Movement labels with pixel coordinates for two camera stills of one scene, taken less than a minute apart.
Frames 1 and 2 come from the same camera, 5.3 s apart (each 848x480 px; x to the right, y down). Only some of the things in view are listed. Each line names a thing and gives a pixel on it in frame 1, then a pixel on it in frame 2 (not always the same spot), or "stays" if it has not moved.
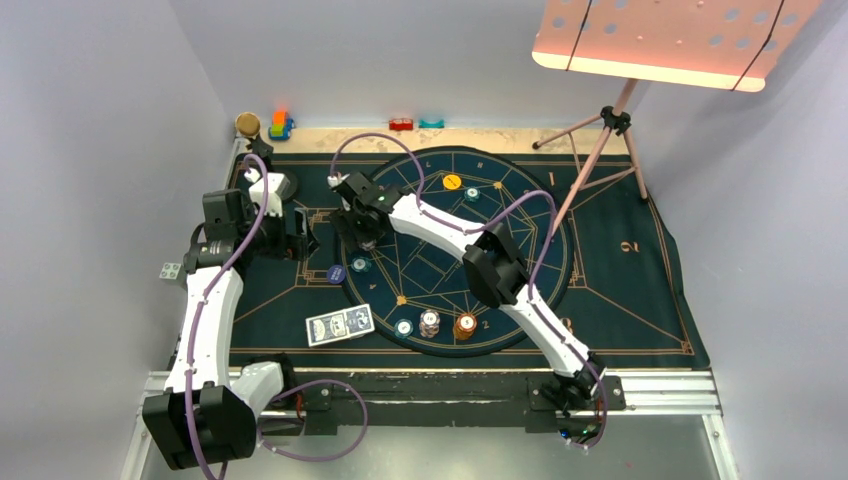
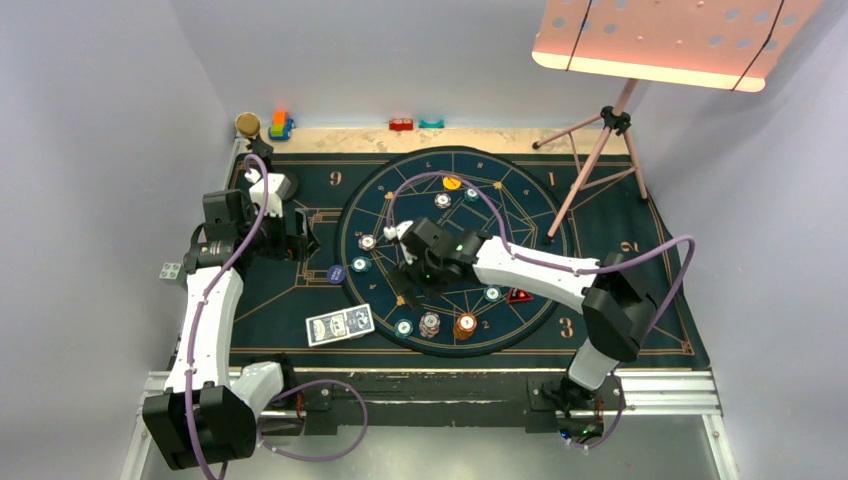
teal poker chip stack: (403, 328) stays
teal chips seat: (361, 264) stays
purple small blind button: (336, 274) stays
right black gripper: (344, 218) → (407, 273)
